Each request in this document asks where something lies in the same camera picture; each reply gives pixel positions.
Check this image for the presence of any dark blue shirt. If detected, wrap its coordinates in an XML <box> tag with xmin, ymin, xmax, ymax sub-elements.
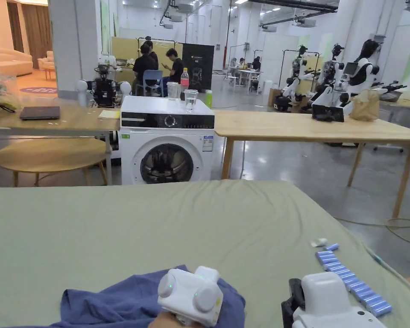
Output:
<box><xmin>59</xmin><ymin>264</ymin><xmax>246</xmax><ymax>328</ymax></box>

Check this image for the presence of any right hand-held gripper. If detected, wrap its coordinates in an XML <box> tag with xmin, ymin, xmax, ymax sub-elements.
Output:
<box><xmin>281</xmin><ymin>272</ymin><xmax>387</xmax><ymax>328</ymax></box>

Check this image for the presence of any bed with pale green sheet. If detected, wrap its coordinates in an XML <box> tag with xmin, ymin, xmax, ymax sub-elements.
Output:
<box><xmin>0</xmin><ymin>180</ymin><xmax>410</xmax><ymax>328</ymax></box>

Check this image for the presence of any person's left hand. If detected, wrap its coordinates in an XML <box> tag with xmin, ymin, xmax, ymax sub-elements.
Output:
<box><xmin>141</xmin><ymin>311</ymin><xmax>196</xmax><ymax>328</ymax></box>

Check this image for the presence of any round low wooden table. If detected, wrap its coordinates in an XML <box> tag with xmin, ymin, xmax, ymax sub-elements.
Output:
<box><xmin>0</xmin><ymin>138</ymin><xmax>109</xmax><ymax>187</ymax></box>

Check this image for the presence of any blue chair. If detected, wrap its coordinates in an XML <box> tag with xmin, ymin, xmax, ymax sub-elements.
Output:
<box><xmin>143</xmin><ymin>70</ymin><xmax>165</xmax><ymax>97</ymax></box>

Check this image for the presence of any long wooden table with paper bag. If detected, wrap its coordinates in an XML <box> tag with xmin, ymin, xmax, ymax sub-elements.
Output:
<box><xmin>213</xmin><ymin>90</ymin><xmax>410</xmax><ymax>214</ymax></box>

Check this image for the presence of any long wooden table with laptop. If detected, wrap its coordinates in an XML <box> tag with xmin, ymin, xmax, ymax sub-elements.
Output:
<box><xmin>0</xmin><ymin>73</ymin><xmax>122</xmax><ymax>187</ymax></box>

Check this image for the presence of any group of people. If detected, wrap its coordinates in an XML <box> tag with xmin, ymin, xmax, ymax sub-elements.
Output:
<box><xmin>229</xmin><ymin>56</ymin><xmax>264</xmax><ymax>95</ymax></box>

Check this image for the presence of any black and white humanoid robot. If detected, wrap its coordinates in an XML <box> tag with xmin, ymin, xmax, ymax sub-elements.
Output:
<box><xmin>76</xmin><ymin>63</ymin><xmax>132</xmax><ymax>108</ymax></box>

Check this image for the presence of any cream sofa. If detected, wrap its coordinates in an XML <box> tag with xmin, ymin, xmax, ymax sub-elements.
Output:
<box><xmin>0</xmin><ymin>47</ymin><xmax>33</xmax><ymax>78</ymax></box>

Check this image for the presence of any yellow floor cable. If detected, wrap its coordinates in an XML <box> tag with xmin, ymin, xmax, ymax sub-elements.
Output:
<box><xmin>338</xmin><ymin>218</ymin><xmax>410</xmax><ymax>247</ymax></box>

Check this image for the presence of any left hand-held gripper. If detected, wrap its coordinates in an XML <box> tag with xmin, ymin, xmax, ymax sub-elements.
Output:
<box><xmin>157</xmin><ymin>266</ymin><xmax>223</xmax><ymax>324</ymax></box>

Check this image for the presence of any white washing machine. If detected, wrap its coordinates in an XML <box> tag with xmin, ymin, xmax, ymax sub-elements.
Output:
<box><xmin>119</xmin><ymin>67</ymin><xmax>216</xmax><ymax>185</ymax></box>

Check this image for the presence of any row of blue batteries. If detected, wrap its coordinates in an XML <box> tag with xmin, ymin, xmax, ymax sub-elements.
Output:
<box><xmin>315</xmin><ymin>243</ymin><xmax>393</xmax><ymax>317</ymax></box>

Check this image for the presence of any black display panel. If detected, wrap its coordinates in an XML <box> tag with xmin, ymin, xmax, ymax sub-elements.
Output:
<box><xmin>182</xmin><ymin>43</ymin><xmax>215</xmax><ymax>93</ymax></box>

